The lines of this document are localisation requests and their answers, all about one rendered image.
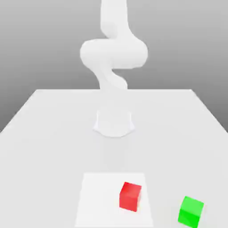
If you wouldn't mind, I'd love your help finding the small green cube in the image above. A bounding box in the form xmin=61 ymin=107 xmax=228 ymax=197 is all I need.
xmin=177 ymin=195 xmax=205 ymax=228

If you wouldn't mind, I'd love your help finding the small red cube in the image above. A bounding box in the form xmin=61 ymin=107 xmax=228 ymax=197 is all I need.
xmin=118 ymin=181 xmax=143 ymax=212

